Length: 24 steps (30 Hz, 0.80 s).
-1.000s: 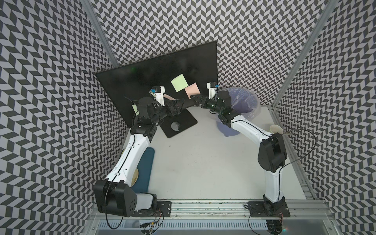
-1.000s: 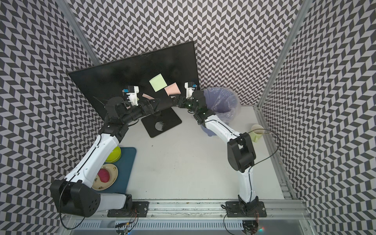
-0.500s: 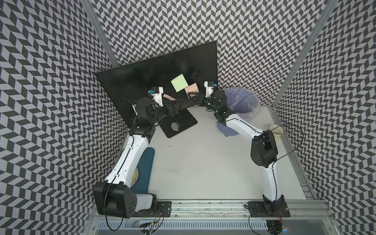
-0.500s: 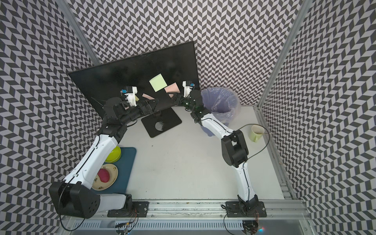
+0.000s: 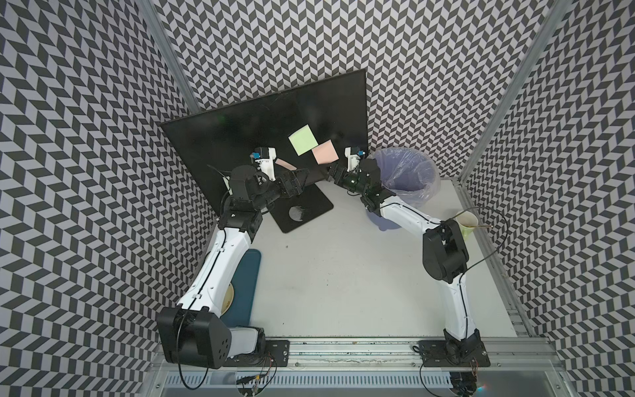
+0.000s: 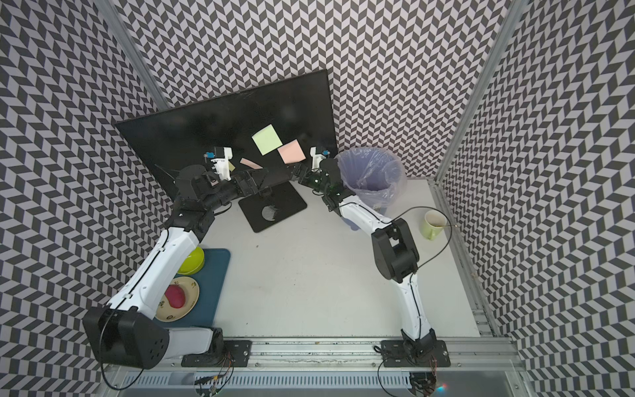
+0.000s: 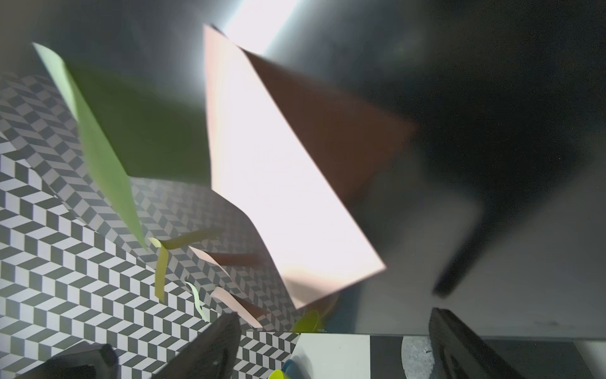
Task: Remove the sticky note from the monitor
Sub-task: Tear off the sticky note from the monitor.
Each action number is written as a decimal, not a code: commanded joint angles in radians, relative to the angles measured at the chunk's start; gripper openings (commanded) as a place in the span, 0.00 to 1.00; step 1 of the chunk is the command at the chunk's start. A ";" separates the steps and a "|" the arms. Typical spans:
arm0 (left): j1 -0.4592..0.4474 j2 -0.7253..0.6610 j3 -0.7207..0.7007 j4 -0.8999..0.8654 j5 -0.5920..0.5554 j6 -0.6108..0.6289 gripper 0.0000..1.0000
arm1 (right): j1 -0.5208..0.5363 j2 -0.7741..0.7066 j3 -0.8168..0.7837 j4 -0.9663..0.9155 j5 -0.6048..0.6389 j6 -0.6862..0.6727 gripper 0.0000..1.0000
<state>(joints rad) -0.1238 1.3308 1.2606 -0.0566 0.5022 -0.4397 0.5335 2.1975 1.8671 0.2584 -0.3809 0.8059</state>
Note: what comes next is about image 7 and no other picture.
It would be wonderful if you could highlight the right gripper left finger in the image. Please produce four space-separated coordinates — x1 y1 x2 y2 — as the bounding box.
151 313 241 379

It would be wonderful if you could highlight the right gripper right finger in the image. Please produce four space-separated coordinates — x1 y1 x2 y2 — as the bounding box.
429 308 523 379

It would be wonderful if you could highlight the green sticky strip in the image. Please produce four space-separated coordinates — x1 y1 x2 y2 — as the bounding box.
185 281 210 323

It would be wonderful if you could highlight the large pink sticky note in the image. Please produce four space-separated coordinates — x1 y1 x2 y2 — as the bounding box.
211 287 264 328
204 26 385 309

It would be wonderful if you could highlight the large green sticky note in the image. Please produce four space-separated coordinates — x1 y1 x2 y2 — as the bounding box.
33 43 147 249

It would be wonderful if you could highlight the black monitor stand base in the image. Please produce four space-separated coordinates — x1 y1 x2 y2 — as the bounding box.
369 336 593 378

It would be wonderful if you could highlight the yellow sticky strip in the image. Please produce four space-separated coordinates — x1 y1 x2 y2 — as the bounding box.
148 238 169 303

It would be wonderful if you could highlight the black computer monitor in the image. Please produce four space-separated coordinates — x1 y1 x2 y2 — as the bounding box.
1 1 605 337

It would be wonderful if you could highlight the lime green plate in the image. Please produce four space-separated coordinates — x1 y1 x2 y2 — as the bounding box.
268 309 323 379

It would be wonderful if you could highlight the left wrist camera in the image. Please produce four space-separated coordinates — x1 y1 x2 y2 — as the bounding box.
17 341 120 379

